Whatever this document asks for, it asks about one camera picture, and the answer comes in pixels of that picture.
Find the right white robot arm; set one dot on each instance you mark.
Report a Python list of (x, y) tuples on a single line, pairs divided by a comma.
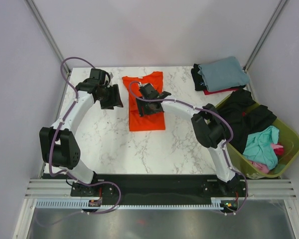
[(210, 129)]

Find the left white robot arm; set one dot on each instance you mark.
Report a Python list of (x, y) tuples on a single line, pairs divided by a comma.
[(59, 147)]

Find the black t shirt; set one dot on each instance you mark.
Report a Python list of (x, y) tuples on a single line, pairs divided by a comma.
[(243, 122), (197, 78)]

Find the orange t shirt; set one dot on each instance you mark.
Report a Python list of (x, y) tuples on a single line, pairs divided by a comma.
[(145, 123)]

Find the teal t shirt in bin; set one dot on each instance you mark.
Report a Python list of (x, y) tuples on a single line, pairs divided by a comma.
[(267, 136)]

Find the aluminium frame post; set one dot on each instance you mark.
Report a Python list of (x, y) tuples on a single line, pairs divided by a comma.
[(266, 32), (44, 28)]

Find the aluminium rail bar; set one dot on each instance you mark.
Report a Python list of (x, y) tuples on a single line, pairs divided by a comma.
[(256, 189)]

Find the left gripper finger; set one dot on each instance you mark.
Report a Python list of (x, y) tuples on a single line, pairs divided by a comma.
[(107, 104), (116, 99)]

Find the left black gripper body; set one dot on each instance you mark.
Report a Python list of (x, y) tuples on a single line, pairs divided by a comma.
[(105, 93)]

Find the pink garment in bin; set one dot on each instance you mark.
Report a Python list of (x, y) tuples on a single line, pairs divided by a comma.
[(276, 149)]

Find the grey-blue folded t shirt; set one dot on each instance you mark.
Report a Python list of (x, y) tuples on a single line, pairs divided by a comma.
[(223, 74)]

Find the left aluminium frame post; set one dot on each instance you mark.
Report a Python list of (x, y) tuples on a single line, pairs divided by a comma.
[(44, 28)]

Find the right aluminium frame post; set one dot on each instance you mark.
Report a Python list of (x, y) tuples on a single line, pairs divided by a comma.
[(266, 32)]

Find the white slotted cable duct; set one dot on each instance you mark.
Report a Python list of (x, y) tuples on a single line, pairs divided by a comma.
[(88, 204)]

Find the red folded t shirt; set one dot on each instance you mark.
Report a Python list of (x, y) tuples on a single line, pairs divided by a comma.
[(206, 92)]

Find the black folded t shirt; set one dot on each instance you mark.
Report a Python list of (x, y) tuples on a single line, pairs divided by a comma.
[(197, 78)]

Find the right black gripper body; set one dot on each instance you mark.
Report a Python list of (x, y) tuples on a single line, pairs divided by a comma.
[(147, 108)]

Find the green plastic bin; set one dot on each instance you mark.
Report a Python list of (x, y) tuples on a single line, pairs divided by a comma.
[(289, 140)]

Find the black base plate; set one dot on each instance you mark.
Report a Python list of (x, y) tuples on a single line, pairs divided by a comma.
[(159, 189)]

